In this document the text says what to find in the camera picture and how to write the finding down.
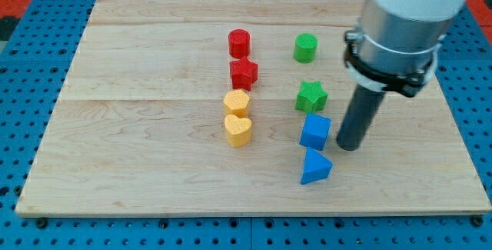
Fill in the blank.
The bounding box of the green star block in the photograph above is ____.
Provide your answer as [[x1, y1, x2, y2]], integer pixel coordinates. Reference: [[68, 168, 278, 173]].
[[295, 81, 328, 113]]

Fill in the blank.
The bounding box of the yellow hexagon block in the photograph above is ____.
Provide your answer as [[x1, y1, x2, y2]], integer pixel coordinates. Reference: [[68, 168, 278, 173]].
[[223, 89, 251, 118]]

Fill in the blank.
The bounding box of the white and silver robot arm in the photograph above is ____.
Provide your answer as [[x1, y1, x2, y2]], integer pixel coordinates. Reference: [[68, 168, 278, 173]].
[[337, 0, 466, 151]]

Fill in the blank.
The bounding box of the yellow heart block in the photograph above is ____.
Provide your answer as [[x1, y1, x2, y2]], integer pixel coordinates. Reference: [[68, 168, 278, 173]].
[[224, 115, 252, 147]]

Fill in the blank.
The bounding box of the light wooden board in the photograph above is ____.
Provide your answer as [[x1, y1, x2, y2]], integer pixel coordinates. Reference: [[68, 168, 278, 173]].
[[16, 0, 491, 218]]

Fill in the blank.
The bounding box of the red cylinder block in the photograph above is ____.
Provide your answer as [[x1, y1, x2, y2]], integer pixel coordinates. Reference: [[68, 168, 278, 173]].
[[228, 29, 251, 58]]

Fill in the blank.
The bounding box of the blue triangle block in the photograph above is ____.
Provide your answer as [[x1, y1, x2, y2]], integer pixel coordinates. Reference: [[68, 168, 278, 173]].
[[300, 148, 333, 185]]

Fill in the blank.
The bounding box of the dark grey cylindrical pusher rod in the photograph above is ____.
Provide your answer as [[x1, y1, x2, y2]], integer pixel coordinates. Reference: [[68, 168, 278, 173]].
[[336, 85, 385, 151]]

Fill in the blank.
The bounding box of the green cylinder block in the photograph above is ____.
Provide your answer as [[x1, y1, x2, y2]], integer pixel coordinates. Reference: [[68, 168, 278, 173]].
[[293, 33, 318, 63]]

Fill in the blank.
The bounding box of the red star block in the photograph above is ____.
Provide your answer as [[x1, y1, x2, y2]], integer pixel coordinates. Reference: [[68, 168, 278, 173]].
[[229, 56, 258, 91]]

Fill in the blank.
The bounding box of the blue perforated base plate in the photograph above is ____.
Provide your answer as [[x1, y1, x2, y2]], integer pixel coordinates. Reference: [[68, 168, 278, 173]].
[[1, 0, 491, 249]]

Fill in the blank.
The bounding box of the blue cube block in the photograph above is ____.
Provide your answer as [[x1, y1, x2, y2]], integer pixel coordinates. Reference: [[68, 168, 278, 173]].
[[300, 113, 331, 151]]

